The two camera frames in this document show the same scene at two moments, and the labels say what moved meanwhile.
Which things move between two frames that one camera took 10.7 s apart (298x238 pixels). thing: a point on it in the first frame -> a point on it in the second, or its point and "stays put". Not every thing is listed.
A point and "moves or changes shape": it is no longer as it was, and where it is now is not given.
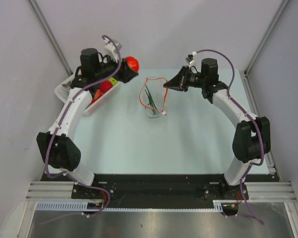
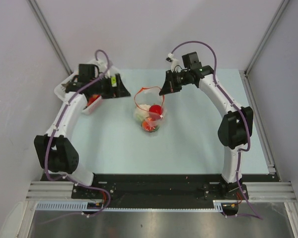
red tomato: [132, 63] -> [156, 108]
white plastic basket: [62, 90] stays put
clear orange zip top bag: [153, 95] moves or changes shape
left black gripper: [125, 74] -> [115, 91]
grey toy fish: [67, 85] stays put
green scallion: [151, 101] -> [139, 117]
